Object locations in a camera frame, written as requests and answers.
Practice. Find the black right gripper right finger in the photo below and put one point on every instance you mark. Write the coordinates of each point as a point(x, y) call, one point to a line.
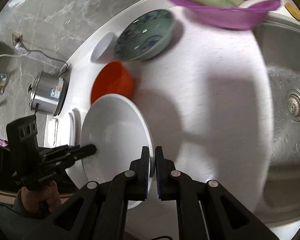
point(174, 185)

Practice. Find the white rectangular tray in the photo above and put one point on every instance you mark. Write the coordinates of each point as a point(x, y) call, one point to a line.
point(63, 129)

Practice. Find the stainless steel sink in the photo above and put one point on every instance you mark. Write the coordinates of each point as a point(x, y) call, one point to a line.
point(279, 40)

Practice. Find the wall power socket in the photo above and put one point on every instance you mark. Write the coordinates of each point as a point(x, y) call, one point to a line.
point(17, 38)

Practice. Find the purple plastic basin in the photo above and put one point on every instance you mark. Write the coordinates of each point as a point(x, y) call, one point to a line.
point(231, 18)

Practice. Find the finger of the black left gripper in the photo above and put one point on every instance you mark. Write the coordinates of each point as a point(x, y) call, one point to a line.
point(79, 152)

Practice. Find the yellow sponge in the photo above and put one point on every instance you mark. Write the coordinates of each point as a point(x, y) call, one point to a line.
point(293, 10)

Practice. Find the sink drain strainer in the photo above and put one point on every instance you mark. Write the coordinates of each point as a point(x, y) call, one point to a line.
point(292, 99)

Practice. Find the small white bowl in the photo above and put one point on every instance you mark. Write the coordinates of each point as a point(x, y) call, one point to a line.
point(104, 50)

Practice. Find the left hand dark sleeve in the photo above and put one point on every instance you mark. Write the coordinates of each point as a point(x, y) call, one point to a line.
point(49, 197)

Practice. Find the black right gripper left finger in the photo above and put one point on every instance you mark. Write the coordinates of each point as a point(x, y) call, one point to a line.
point(131, 185)

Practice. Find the orange plastic bowl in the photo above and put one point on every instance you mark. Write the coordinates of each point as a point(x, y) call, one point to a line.
point(112, 79)

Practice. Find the green blue patterned bowl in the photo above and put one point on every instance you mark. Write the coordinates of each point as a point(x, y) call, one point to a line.
point(146, 36)

